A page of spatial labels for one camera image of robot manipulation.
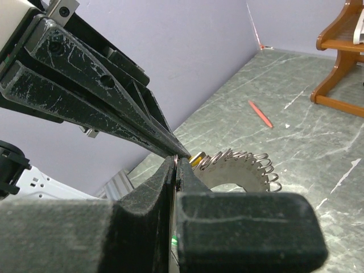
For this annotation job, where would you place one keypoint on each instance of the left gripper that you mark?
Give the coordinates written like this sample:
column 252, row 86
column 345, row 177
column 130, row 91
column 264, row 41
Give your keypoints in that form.
column 73, row 74

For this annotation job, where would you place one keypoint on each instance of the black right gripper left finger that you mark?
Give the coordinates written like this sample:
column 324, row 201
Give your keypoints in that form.
column 47, row 226

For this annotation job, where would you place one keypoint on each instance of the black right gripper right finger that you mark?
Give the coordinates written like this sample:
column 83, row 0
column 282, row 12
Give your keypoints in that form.
column 244, row 232

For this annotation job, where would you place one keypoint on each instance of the green key tag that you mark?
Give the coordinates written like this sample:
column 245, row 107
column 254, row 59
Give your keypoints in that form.
column 174, row 241

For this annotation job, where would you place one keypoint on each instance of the metal key ring disc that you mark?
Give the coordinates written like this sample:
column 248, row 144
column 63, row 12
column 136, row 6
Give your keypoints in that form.
column 252, row 172

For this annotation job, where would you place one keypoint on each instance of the yellow tag key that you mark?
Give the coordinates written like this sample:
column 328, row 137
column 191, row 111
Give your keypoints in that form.
column 194, row 161

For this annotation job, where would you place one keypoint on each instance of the red pencil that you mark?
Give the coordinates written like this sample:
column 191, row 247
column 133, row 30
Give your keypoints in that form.
column 260, row 114

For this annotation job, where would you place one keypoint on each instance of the wooden shelf rack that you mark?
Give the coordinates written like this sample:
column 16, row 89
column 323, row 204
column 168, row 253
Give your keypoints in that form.
column 339, row 36

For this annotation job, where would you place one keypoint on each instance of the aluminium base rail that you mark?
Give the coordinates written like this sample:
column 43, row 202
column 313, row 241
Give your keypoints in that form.
column 117, row 187

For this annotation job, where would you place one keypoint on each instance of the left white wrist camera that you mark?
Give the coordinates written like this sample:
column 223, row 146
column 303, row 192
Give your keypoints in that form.
column 14, row 12

